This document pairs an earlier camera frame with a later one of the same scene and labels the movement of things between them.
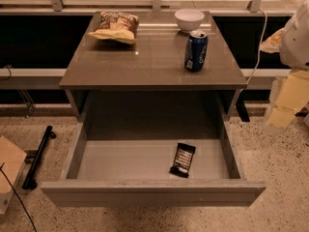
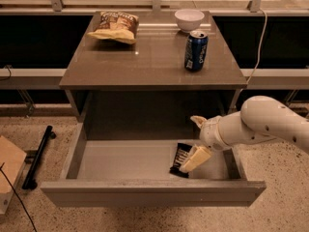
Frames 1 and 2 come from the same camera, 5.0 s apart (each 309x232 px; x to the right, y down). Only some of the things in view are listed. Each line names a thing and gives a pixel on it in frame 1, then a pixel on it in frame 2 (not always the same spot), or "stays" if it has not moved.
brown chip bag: [118, 26] stays
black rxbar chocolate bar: [182, 159] stays
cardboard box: [14, 159] stays
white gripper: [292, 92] -> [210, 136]
